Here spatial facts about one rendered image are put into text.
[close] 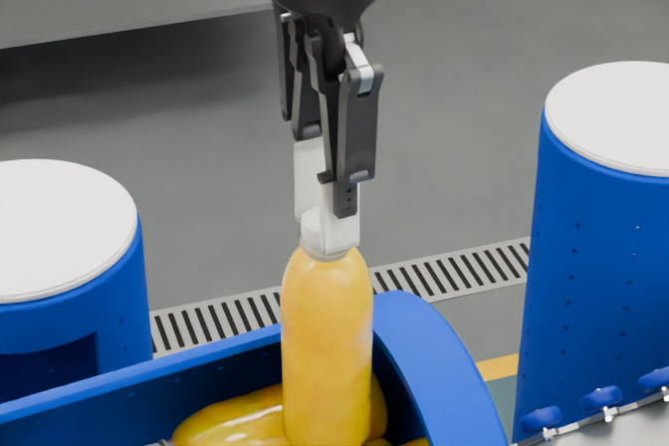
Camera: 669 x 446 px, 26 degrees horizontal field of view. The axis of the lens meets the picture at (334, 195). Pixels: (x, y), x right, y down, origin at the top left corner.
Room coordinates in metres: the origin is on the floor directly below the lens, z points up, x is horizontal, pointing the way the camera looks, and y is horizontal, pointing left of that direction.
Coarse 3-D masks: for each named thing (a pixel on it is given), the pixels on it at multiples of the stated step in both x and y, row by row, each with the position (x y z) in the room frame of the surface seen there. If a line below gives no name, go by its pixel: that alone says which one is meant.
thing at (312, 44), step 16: (320, 48) 0.87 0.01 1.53; (320, 64) 0.87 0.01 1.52; (320, 80) 0.86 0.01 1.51; (336, 80) 0.87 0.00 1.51; (320, 96) 0.87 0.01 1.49; (336, 96) 0.87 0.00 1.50; (336, 112) 0.86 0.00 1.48; (336, 128) 0.86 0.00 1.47; (336, 144) 0.86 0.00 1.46; (336, 160) 0.86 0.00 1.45; (320, 176) 0.86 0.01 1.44
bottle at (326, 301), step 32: (320, 256) 0.87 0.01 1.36; (352, 256) 0.89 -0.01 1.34; (288, 288) 0.88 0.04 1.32; (320, 288) 0.86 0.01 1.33; (352, 288) 0.87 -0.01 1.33; (288, 320) 0.87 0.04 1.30; (320, 320) 0.86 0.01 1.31; (352, 320) 0.86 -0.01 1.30; (288, 352) 0.87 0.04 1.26; (320, 352) 0.86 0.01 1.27; (352, 352) 0.86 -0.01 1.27; (288, 384) 0.87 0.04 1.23; (320, 384) 0.85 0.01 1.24; (352, 384) 0.86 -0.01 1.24; (288, 416) 0.87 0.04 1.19; (320, 416) 0.85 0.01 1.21; (352, 416) 0.86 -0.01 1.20
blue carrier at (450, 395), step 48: (240, 336) 0.95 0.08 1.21; (384, 336) 0.92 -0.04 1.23; (432, 336) 0.93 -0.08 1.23; (96, 384) 0.88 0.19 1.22; (144, 384) 0.96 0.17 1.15; (192, 384) 0.99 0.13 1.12; (240, 384) 1.01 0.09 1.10; (384, 384) 1.03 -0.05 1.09; (432, 384) 0.88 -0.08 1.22; (480, 384) 0.89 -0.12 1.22; (0, 432) 0.91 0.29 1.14; (48, 432) 0.93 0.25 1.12; (96, 432) 0.95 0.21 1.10; (144, 432) 0.97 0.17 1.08; (432, 432) 0.84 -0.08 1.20; (480, 432) 0.85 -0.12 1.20
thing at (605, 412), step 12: (648, 396) 1.17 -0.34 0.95; (660, 396) 1.16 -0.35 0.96; (600, 408) 1.14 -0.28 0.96; (612, 408) 1.13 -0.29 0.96; (624, 408) 1.17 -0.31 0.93; (588, 420) 1.13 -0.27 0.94; (552, 432) 1.10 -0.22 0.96; (564, 432) 1.13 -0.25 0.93; (516, 444) 1.11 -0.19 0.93; (528, 444) 1.10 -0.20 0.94
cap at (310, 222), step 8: (312, 208) 0.90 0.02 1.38; (304, 216) 0.89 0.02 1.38; (312, 216) 0.89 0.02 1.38; (304, 224) 0.88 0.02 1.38; (312, 224) 0.88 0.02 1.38; (304, 232) 0.88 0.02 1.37; (312, 232) 0.88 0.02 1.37; (304, 240) 0.88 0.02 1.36; (312, 240) 0.88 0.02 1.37; (320, 248) 0.87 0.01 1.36
